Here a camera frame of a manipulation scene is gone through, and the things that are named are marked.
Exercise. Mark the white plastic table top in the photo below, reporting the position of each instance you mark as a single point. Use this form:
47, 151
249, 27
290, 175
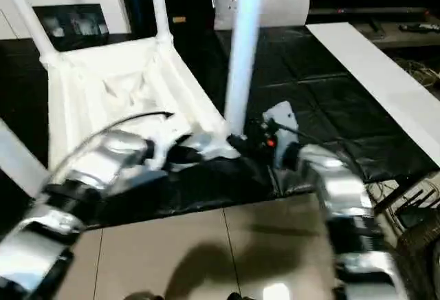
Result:
124, 87

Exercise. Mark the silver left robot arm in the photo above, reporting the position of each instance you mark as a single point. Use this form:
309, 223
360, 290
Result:
75, 197

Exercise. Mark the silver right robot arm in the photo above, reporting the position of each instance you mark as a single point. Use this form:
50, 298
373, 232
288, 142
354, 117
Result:
344, 204

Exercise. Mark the black work mat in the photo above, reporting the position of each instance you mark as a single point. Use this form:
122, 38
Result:
316, 80

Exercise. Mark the white flat panel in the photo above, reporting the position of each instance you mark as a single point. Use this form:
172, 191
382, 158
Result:
378, 66

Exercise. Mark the small yellow label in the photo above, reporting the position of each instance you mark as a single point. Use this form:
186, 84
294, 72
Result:
179, 19

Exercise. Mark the grey pillow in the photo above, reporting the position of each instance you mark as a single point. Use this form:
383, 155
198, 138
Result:
282, 1

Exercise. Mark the black stand leg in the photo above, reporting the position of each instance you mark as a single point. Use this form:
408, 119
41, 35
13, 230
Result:
402, 197

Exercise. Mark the black left robot foot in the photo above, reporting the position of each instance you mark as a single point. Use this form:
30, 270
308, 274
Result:
144, 296

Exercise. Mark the black remote control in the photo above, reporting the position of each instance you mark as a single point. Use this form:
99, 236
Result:
419, 28

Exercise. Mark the white cabinet with glass doors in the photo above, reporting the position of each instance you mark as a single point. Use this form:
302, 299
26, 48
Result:
62, 7

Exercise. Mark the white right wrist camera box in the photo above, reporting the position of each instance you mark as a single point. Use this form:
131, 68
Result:
280, 121

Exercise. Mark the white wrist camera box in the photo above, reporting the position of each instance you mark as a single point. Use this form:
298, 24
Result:
168, 135
280, 121

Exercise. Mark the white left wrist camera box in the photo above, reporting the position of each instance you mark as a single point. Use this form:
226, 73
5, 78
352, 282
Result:
168, 135

